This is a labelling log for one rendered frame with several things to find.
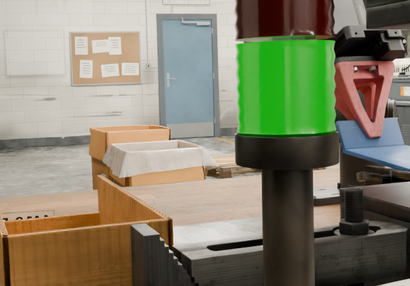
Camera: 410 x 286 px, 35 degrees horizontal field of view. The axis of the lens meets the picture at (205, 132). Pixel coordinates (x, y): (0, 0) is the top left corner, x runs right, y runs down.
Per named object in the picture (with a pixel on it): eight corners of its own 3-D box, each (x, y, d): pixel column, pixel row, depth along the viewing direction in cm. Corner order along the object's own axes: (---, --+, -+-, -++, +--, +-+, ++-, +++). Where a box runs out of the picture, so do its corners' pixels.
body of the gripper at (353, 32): (349, 42, 62) (330, -25, 64) (302, 87, 71) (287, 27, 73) (406, 41, 64) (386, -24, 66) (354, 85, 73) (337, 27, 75)
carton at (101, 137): (179, 208, 466) (176, 128, 461) (106, 216, 447) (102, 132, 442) (154, 196, 519) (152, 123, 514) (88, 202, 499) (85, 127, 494)
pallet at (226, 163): (284, 162, 805) (284, 150, 803) (326, 172, 711) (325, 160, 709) (192, 169, 765) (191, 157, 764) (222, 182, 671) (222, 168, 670)
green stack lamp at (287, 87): (304, 124, 28) (303, 45, 27) (356, 130, 24) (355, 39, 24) (221, 129, 26) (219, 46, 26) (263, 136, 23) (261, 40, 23)
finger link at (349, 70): (356, 132, 61) (332, 43, 64) (321, 157, 68) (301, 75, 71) (416, 127, 64) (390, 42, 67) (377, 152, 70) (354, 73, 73)
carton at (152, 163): (222, 227, 404) (219, 147, 400) (122, 238, 384) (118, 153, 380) (190, 208, 467) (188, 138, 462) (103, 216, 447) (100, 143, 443)
